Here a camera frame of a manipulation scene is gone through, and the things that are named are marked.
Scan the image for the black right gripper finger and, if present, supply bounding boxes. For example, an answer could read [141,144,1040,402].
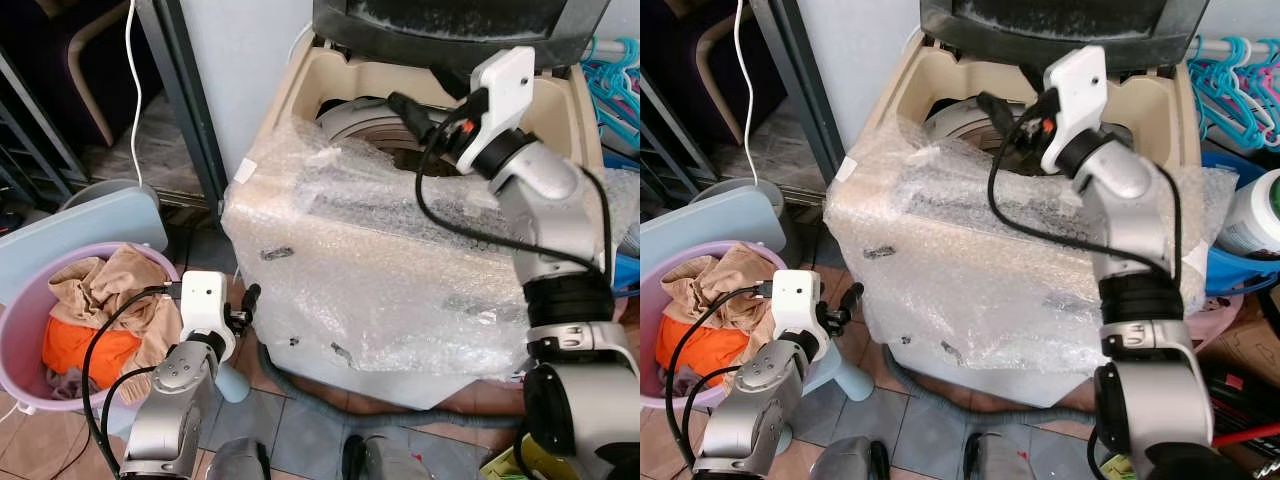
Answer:
[975,90,1023,123]
[387,91,433,128]

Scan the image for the beige garment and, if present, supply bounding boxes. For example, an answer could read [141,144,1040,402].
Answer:
[660,244,792,401]
[47,243,187,406]

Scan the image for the beige top-loading washing machine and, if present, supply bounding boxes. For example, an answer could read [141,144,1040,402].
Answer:
[822,30,1243,411]
[222,30,641,412]

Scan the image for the dark washing machine lid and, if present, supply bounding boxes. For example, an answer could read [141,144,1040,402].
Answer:
[919,0,1212,77]
[312,0,612,73]

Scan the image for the teal and pink clothes hangers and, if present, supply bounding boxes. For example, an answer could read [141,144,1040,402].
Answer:
[1187,37,1280,152]
[579,37,641,151]

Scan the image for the light blue plastic stool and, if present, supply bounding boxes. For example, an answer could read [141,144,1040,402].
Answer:
[213,362,252,404]
[818,348,877,403]

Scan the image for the clear bubble wrap sheet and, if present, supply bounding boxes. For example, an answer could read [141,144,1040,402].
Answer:
[822,118,1243,377]
[222,133,641,387]

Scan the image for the robot left leg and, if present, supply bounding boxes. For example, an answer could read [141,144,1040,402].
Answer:
[809,436,892,480]
[204,436,272,480]

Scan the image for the robot leg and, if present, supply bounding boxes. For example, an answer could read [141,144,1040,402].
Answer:
[340,434,433,480]
[204,436,272,480]
[959,431,1053,480]
[809,436,892,480]

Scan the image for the orange garment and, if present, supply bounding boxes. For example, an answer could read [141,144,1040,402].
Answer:
[41,314,144,392]
[654,314,752,392]

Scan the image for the light blue plastic board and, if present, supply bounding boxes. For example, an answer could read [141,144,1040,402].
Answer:
[0,187,170,301]
[640,184,787,283]

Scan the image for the grey round bin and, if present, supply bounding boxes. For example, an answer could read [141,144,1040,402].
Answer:
[690,177,782,207]
[60,178,158,212]

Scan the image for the pink plastic laundry basin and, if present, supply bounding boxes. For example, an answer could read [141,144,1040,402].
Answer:
[0,241,187,417]
[640,240,793,412]

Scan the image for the robot right leg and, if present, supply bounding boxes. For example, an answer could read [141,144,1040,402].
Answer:
[340,434,433,480]
[959,431,1053,480]

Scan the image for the white jar with green lid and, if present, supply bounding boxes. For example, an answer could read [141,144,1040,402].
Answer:
[1214,167,1280,260]

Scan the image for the small pink plastic basin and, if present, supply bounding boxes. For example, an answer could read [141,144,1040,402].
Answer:
[1204,289,1272,347]

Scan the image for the brown cardboard box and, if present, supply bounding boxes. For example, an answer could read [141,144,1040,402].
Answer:
[1194,290,1280,393]

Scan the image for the red stick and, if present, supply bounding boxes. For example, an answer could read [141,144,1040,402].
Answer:
[1209,419,1280,448]

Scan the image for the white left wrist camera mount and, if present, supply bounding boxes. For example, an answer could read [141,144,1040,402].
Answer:
[772,269,830,361]
[180,270,237,361]

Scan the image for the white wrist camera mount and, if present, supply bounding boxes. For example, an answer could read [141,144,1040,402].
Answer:
[455,46,537,173]
[1040,45,1110,174]
[180,270,237,361]
[772,269,830,361]

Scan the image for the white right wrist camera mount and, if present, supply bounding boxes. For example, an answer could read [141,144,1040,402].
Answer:
[455,46,537,173]
[1040,45,1110,174]

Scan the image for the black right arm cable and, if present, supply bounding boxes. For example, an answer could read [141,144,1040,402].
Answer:
[413,104,614,291]
[987,98,1187,277]

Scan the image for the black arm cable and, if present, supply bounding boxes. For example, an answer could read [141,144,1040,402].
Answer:
[413,104,614,291]
[987,98,1187,277]
[82,284,187,477]
[664,284,777,473]

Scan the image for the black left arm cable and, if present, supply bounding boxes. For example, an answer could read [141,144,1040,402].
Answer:
[82,284,187,477]
[664,284,777,473]

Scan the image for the dark metal door post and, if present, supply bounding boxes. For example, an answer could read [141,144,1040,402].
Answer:
[748,0,847,187]
[135,0,232,217]

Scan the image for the white hanging cable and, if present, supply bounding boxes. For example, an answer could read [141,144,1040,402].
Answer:
[124,0,147,187]
[734,0,759,187]

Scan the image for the dark chair with beige frame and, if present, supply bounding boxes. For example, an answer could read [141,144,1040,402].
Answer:
[660,0,762,123]
[40,0,133,147]

